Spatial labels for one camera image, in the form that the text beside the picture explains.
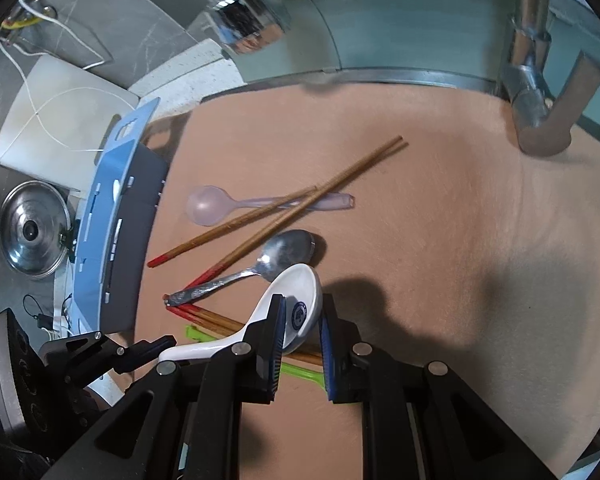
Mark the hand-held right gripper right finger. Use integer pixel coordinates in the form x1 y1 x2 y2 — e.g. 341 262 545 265
319 292 566 480

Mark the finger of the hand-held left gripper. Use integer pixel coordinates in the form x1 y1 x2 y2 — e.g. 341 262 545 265
40 331 177 391

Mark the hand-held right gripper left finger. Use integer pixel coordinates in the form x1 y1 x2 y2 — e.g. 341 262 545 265
40 294 287 480

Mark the green plastic spoon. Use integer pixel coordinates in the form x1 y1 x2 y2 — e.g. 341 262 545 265
185 325 327 387

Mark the white ceramic spoon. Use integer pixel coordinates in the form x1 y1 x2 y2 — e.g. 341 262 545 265
158 263 324 361

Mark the metal spoon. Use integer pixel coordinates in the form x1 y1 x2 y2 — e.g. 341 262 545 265
162 230 317 309

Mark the blue plastic drain basket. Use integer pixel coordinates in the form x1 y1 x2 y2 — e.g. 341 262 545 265
72 97 170 336

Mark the small black adapter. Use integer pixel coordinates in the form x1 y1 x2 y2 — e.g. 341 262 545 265
22 295 76 336

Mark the steel pot lid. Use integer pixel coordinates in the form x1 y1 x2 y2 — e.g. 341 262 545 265
0 180 73 278

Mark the translucent plastic spoon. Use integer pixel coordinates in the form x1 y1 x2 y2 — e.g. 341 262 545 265
186 185 356 227

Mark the orange mat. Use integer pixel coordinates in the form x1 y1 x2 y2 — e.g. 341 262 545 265
130 82 600 480

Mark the white cutting board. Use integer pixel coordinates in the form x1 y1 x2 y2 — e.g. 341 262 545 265
0 55 141 191

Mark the chrome flexible sprayer head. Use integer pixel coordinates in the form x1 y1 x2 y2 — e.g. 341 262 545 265
187 0 287 56

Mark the white cable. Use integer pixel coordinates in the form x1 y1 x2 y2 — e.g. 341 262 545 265
0 0 121 186

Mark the yellow gas hose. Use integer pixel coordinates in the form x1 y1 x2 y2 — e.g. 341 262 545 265
0 14 46 29

